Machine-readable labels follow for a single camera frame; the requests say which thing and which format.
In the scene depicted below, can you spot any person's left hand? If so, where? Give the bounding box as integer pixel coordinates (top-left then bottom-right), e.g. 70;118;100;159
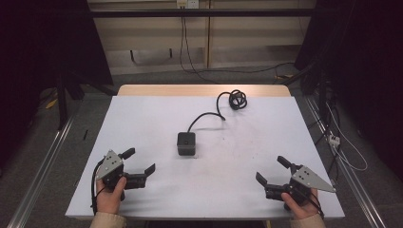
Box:
95;176;127;216

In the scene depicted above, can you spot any black metal stand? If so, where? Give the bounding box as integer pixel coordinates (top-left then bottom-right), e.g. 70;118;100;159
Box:
54;71;86;131

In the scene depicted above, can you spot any white wall socket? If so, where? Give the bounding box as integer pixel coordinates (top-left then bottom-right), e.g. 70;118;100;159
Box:
176;0;201;10

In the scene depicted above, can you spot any aluminium floor rail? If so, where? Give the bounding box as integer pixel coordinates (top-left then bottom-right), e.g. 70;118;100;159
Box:
303;94;388;228
7;116;76;228

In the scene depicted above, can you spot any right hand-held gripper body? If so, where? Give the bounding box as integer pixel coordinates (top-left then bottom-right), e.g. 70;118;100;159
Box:
263;162;337;212

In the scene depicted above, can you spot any person's right hand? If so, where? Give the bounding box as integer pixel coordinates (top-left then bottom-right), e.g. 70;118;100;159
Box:
280;188;319;220

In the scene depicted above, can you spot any black hanging wall cable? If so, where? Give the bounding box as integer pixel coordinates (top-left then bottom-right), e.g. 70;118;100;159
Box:
179;8;221;86

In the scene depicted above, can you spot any right hand-held gripper black cable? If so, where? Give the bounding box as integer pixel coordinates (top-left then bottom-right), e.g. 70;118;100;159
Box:
308;189;326;220

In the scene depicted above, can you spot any hand-held gripper black cable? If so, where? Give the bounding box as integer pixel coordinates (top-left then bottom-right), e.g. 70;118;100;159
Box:
90;159;107;217
308;189;326;220

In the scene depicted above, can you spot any black cube power adapter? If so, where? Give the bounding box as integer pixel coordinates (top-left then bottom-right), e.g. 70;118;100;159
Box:
176;131;197;157

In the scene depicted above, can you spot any left hand-held gripper black cable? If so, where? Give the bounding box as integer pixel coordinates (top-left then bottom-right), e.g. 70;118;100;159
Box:
90;159;107;217

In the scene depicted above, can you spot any white cable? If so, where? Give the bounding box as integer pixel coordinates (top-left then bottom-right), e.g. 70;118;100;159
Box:
325;102;370;173

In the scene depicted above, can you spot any black horizontal frame bar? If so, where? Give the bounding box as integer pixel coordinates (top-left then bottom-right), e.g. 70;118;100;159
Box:
88;8;317;19

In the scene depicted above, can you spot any black tripod stand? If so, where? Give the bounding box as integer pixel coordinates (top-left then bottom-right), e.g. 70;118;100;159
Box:
299;63;342;166

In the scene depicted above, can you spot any white power strip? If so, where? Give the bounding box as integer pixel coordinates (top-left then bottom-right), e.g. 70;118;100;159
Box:
328;134;342;148

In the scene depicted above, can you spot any black curtain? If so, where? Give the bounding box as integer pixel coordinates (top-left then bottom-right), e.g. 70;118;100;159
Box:
0;0;114;165
294;0;403;182

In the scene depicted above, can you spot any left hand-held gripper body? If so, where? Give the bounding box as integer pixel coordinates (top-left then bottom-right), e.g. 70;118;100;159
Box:
95;149;147;201

